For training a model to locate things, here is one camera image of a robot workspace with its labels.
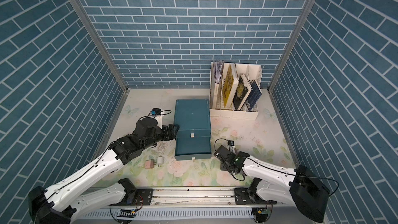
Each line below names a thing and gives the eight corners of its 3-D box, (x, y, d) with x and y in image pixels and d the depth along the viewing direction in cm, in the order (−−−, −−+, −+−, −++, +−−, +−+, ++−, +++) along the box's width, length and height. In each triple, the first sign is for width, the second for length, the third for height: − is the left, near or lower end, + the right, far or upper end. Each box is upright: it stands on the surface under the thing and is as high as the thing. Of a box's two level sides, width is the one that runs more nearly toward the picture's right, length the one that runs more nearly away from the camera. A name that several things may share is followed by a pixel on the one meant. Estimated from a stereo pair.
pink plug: (144, 168, 84) (143, 167, 82) (146, 160, 87) (145, 159, 85) (155, 168, 84) (154, 167, 82) (156, 161, 87) (155, 159, 85)
